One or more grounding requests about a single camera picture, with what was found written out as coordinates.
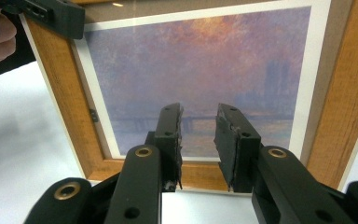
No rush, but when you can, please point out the painting print with white border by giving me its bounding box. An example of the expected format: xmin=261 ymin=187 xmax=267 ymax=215
xmin=74 ymin=0 xmax=332 ymax=162

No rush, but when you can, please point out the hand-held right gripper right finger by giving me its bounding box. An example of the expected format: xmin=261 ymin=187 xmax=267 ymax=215
xmin=213 ymin=103 xmax=262 ymax=193

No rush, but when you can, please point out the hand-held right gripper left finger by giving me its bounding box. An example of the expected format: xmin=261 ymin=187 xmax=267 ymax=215
xmin=145 ymin=103 xmax=185 ymax=192

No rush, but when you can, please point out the wooden picture frame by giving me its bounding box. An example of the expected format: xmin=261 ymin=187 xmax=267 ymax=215
xmin=18 ymin=0 xmax=358 ymax=195

